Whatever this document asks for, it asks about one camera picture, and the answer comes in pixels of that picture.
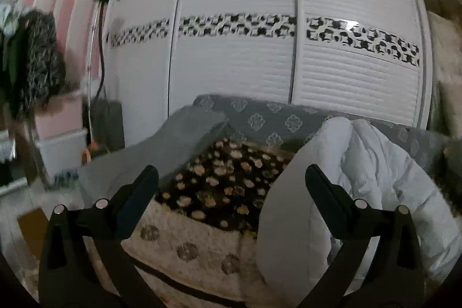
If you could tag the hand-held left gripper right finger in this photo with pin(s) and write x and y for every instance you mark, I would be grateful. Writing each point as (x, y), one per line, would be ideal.
(330, 207)

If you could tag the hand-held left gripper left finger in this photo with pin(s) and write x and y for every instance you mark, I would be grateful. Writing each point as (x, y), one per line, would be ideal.
(130, 208)

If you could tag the black garment steamer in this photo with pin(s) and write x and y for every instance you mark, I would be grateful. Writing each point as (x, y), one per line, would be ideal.
(104, 120)

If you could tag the brown cardboard piece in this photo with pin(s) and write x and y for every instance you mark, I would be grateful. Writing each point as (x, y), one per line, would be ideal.
(32, 232)

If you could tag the black white patterned garment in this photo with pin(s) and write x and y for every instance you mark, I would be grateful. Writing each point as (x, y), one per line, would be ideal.
(39, 59)

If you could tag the white puffer jacket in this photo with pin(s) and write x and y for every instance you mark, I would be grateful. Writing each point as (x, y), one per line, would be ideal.
(375, 163)

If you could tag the grey patterned sofa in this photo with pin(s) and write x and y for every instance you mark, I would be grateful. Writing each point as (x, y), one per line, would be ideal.
(274, 120)

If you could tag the grey cloth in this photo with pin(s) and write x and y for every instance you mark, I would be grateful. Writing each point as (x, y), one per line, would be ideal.
(187, 134)

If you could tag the orange object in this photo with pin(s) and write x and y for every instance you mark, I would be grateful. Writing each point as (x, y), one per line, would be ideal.
(88, 151)

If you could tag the floral plush blanket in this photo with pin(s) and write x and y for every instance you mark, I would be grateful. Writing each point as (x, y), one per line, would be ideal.
(216, 185)

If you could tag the white storage box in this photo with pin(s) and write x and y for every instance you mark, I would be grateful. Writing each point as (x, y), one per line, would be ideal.
(61, 153)

